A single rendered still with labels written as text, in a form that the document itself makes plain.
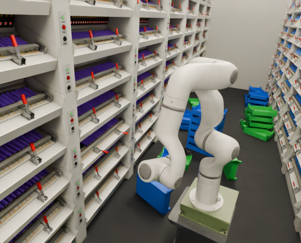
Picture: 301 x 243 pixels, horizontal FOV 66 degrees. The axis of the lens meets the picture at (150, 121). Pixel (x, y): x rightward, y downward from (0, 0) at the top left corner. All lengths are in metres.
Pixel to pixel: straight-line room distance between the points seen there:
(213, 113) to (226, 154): 0.21
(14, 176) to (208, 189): 0.90
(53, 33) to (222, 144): 0.85
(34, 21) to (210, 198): 1.15
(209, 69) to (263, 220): 1.38
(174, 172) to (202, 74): 0.37
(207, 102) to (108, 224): 1.10
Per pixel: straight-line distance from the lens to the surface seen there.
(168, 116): 0.84
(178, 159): 0.85
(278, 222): 2.03
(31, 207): 1.16
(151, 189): 1.75
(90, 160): 1.39
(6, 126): 0.93
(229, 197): 1.46
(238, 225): 1.87
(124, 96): 1.68
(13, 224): 1.13
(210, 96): 1.01
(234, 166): 2.16
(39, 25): 1.04
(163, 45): 2.26
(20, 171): 1.03
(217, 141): 1.13
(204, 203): 1.36
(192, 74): 0.85
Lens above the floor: 1.30
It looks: 25 degrees down
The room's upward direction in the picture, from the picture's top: 4 degrees clockwise
